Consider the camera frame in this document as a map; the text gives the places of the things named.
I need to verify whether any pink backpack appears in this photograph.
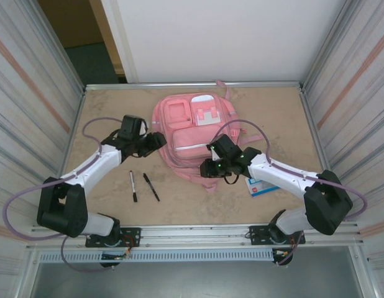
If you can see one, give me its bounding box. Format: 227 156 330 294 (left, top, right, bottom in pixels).
152 79 263 194

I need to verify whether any white barrel black marker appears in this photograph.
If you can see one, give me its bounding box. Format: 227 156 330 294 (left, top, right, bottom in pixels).
129 171 139 203

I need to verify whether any long aluminium mounting rail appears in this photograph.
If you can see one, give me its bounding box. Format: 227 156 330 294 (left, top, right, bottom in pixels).
26 220 365 251

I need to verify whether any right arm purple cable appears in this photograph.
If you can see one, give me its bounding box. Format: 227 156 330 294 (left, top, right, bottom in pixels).
213 119 368 267

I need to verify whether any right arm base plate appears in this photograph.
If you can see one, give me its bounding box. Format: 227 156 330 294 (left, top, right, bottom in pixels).
248 225 306 246

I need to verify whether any black pen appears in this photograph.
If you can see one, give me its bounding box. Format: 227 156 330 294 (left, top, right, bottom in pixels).
143 173 161 202

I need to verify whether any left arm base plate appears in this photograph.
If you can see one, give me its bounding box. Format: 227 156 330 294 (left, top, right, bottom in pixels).
85 227 142 248

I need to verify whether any slotted grey cable duct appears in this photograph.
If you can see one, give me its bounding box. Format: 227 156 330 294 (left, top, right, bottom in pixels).
39 250 275 264

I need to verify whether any translucent corrugated enclosure panel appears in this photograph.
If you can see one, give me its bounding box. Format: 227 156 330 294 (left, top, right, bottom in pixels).
0 0 86 277
299 0 384 274

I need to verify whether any blue white card package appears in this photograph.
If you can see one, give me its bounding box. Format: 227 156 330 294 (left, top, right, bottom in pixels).
245 177 281 198

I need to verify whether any aluminium table side rail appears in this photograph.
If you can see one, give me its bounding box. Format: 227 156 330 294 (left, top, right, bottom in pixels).
44 86 88 226
298 82 347 222

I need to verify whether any white door frame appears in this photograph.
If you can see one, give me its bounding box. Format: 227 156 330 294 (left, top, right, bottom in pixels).
100 0 139 84

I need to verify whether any short aluminium table rail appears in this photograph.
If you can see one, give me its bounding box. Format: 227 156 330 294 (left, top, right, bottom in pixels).
84 81 304 92

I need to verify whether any brown wooden panel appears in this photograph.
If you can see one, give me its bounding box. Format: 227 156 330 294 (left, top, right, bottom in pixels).
38 0 104 49

